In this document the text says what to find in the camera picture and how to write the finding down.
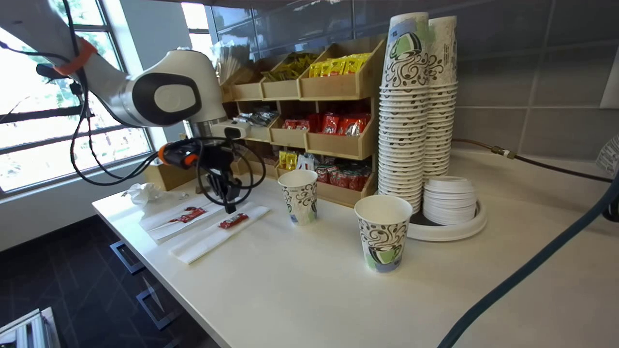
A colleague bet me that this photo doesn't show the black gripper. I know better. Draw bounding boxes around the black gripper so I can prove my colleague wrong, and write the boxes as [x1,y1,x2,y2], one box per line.
[202,146,245,215]

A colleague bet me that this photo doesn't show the opened leaking red sauce sachet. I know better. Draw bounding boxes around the opened leaking red sauce sachet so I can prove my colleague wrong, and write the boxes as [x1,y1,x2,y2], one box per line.
[168,205,208,227]

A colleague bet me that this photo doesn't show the red white packets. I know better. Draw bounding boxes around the red white packets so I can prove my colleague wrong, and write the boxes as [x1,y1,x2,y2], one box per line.
[169,204,272,267]

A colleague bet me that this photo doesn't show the small yellow packet pile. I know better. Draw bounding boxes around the small yellow packet pile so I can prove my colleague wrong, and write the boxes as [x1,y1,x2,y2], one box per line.
[276,149,301,175]

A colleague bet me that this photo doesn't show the patterned paper cup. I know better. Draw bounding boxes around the patterned paper cup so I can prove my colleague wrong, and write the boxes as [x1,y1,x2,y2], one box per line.
[351,194,413,275]
[276,169,320,229]

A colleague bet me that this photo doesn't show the wide white paper napkin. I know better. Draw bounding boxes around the wide white paper napkin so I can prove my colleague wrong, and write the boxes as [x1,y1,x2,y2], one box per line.
[139,196,224,244]

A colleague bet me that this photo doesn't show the silver packet pile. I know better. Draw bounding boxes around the silver packet pile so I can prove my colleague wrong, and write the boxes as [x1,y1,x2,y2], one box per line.
[235,107,280,128]

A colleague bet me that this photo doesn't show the red packet pile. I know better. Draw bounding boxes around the red packet pile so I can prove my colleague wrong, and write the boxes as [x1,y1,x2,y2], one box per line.
[307,153,375,192]
[318,113,373,138]
[280,117,313,134]

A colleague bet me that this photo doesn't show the bamboo rack with silver packets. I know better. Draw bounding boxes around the bamboo rack with silver packets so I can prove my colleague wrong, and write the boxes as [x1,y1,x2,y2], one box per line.
[220,59,280,184]

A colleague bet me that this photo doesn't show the bamboo rack with yellow packets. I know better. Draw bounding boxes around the bamboo rack with yellow packets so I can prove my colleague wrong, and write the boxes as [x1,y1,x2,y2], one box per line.
[258,51,318,186]
[297,37,386,209]

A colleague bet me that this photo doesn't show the tall paper cup stack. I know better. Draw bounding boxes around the tall paper cup stack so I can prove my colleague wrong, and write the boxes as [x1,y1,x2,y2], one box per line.
[423,14,460,186]
[376,10,433,217]

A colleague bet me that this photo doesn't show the white cup lid stack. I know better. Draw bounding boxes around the white cup lid stack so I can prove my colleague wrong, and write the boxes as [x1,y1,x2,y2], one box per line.
[421,175,479,229]

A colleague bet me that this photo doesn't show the white lids on plate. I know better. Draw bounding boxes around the white lids on plate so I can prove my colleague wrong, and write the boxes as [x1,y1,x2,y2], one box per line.
[404,200,489,244]

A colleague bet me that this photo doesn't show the orange cable strap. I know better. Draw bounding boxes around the orange cable strap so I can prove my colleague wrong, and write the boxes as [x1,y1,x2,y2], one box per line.
[51,37,98,80]
[156,142,200,171]

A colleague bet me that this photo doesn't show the dark drawer handle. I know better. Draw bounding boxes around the dark drawer handle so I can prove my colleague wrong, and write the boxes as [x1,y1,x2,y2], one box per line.
[108,238,146,277]
[133,287,183,331]

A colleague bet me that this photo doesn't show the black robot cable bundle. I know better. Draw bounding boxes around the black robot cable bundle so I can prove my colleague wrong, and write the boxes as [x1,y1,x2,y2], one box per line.
[36,0,270,204]

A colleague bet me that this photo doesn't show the window with dark frame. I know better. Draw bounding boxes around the window with dark frame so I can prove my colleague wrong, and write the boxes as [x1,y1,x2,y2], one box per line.
[0,0,218,198]

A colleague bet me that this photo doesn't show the white metal frame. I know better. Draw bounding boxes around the white metal frame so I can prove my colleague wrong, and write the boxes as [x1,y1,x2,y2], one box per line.
[0,308,63,348]

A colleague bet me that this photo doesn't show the thick teal cable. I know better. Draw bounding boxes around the thick teal cable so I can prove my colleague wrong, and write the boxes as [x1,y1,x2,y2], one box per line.
[434,182,619,348]

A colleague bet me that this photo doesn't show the thin black counter cable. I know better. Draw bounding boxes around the thin black counter cable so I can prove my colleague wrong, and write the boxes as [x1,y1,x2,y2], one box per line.
[450,138,614,186]

